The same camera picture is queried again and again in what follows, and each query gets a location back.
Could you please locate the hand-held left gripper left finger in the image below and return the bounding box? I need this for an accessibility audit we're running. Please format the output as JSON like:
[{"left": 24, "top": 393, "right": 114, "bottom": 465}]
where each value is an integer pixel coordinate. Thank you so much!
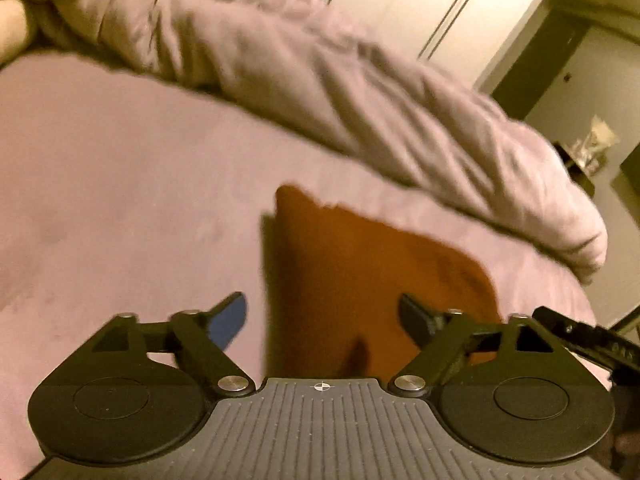
[{"left": 92, "top": 291, "right": 256, "bottom": 397}]

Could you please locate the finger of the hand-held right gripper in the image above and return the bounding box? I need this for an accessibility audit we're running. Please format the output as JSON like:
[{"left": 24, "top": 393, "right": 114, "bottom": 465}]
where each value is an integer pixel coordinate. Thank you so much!
[{"left": 532, "top": 306, "right": 640, "bottom": 376}]

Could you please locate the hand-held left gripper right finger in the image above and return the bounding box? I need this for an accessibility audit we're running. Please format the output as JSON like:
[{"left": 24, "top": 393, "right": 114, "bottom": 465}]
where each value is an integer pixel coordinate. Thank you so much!
[{"left": 390, "top": 294, "right": 576, "bottom": 397}]

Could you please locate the rust brown garment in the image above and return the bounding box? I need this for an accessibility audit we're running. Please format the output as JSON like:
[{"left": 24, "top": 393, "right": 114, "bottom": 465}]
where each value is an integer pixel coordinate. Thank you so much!
[{"left": 260, "top": 185, "right": 500, "bottom": 380}]

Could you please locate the purple bed sheet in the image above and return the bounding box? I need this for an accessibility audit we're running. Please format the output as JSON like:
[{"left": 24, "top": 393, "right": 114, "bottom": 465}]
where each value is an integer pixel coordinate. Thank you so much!
[{"left": 0, "top": 52, "right": 598, "bottom": 480}]

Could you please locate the dark nightstand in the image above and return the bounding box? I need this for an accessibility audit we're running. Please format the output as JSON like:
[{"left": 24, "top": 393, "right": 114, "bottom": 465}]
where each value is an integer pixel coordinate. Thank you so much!
[{"left": 560, "top": 142, "right": 597, "bottom": 200}]

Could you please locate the clear plastic bag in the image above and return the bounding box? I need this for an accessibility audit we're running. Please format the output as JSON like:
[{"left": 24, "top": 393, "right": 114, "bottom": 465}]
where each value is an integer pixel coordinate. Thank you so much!
[{"left": 575, "top": 115, "right": 621, "bottom": 177}]

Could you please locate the purple duvet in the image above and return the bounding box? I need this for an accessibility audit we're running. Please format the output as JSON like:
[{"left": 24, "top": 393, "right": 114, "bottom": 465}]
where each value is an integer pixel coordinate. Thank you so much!
[{"left": 35, "top": 0, "right": 608, "bottom": 283}]

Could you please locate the dark door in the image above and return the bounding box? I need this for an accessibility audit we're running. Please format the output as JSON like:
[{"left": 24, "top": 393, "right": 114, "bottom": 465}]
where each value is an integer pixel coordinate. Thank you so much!
[{"left": 492, "top": 10, "right": 588, "bottom": 122}]

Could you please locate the white wardrobe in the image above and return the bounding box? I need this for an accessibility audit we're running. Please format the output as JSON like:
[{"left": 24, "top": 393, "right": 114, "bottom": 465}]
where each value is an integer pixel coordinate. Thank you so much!
[{"left": 320, "top": 0, "right": 566, "bottom": 92}]

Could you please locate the cream pillow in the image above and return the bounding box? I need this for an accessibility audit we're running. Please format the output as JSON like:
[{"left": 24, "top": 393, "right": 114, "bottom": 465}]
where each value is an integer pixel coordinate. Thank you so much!
[{"left": 0, "top": 0, "right": 38, "bottom": 68}]

